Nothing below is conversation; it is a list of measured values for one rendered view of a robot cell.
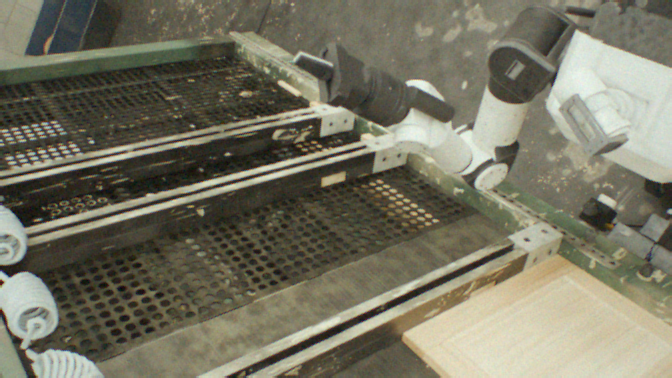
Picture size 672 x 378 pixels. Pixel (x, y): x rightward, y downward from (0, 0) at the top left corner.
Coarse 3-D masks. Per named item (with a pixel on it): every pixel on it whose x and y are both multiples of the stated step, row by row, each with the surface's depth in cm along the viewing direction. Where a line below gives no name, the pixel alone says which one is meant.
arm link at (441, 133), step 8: (416, 80) 111; (424, 88) 111; (432, 88) 112; (440, 96) 114; (432, 120) 119; (432, 128) 119; (440, 128) 118; (448, 128) 117; (432, 136) 118; (440, 136) 117; (448, 136) 117; (432, 144) 118; (440, 144) 117; (448, 144) 118; (432, 152) 120
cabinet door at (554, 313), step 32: (512, 288) 128; (544, 288) 129; (576, 288) 131; (608, 288) 132; (448, 320) 117; (480, 320) 118; (512, 320) 120; (544, 320) 121; (576, 320) 122; (608, 320) 123; (640, 320) 124; (416, 352) 111; (448, 352) 110; (480, 352) 111; (512, 352) 112; (544, 352) 113; (576, 352) 114; (608, 352) 115; (640, 352) 116
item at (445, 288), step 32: (544, 224) 140; (480, 256) 127; (512, 256) 128; (544, 256) 137; (416, 288) 116; (448, 288) 117; (352, 320) 108; (384, 320) 108; (416, 320) 114; (64, 352) 74; (256, 352) 98; (288, 352) 100; (320, 352) 100; (352, 352) 105
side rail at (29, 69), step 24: (120, 48) 212; (144, 48) 214; (168, 48) 217; (192, 48) 222; (216, 48) 228; (0, 72) 186; (24, 72) 190; (48, 72) 195; (72, 72) 199; (168, 72) 220; (24, 96) 194
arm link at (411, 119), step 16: (400, 80) 107; (400, 96) 105; (416, 96) 104; (432, 96) 106; (400, 112) 106; (416, 112) 108; (432, 112) 107; (448, 112) 108; (400, 128) 109; (416, 128) 108; (400, 144) 110; (416, 144) 109
